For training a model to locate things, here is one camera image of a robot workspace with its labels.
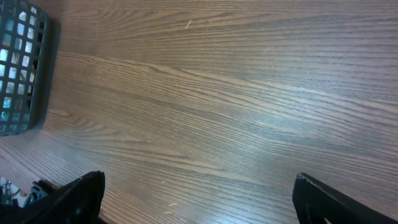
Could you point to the black mounting rail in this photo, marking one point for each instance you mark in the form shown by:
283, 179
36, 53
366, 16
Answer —
14, 196

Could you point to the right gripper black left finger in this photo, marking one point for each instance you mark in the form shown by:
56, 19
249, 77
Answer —
77, 202

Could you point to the dark grey plastic basket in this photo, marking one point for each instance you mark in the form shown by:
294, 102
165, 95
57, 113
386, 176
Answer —
29, 44

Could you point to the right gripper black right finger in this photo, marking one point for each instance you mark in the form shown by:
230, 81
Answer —
316, 202

